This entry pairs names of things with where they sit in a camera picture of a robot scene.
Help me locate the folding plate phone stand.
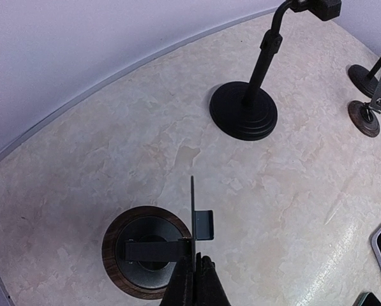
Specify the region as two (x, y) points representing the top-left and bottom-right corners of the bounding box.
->
(348, 77), (381, 138)
(101, 175), (215, 300)

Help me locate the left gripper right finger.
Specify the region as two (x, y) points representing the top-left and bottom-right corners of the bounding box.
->
(196, 252), (230, 306)

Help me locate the leftmost black smartphone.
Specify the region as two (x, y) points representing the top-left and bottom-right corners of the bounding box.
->
(353, 292), (381, 306)

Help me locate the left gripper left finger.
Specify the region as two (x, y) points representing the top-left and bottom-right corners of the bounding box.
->
(160, 255), (194, 306)

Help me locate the black pole phone stand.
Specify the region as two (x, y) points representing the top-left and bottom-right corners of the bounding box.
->
(347, 56), (381, 98)
(209, 0), (341, 141)

